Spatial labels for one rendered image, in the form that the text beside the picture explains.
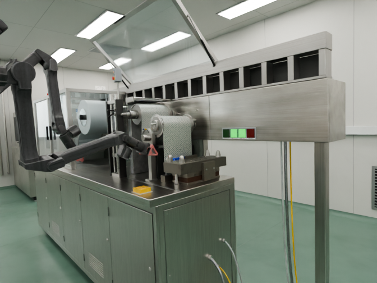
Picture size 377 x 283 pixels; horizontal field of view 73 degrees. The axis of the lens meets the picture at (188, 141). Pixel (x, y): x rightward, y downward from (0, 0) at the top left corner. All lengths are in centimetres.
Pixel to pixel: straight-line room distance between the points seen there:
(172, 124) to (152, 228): 65
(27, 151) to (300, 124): 124
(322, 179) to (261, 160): 277
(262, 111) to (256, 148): 283
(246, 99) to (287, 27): 275
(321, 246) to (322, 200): 26
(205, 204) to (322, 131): 73
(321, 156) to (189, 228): 81
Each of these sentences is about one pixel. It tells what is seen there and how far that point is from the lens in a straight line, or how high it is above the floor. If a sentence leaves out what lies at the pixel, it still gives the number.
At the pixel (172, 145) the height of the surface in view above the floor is 112.
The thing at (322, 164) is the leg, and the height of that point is 101.
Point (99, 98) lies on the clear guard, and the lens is 253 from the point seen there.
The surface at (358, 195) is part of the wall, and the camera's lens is 384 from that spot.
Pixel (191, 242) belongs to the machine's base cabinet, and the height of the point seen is 60.
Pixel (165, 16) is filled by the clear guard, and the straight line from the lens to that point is 179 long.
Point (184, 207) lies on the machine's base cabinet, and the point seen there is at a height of 81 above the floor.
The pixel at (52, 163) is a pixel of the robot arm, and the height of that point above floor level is 111.
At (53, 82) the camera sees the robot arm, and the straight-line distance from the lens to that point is 174.
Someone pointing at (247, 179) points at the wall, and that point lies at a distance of 450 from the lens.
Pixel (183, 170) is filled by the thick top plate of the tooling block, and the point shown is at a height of 99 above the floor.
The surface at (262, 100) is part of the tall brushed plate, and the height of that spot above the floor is 137.
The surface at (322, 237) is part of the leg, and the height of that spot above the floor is 61.
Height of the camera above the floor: 125
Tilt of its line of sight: 4 degrees down
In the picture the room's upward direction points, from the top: 2 degrees counter-clockwise
